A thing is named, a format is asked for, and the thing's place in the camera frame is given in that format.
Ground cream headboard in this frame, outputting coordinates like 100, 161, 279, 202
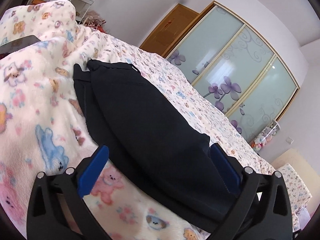
271, 148, 319, 195

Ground white wall socket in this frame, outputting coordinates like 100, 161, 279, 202
286, 137, 294, 145

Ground floral glass sliding wardrobe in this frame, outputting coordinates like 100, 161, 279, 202
167, 4, 299, 142

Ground pink clothes pile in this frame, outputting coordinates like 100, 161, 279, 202
81, 10, 106, 33

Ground black pants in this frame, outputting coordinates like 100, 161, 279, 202
73, 60, 239, 233

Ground clear container of plush toys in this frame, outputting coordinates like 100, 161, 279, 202
250, 120, 280, 153

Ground brown wooden door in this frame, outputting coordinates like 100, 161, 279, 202
139, 2, 214, 58

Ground floral print bed sheet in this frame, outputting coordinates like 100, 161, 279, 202
94, 31, 275, 174

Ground floral print pillow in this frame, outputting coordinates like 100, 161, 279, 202
278, 163, 312, 232

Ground fluffy bear print blanket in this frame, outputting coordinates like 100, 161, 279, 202
0, 0, 211, 240

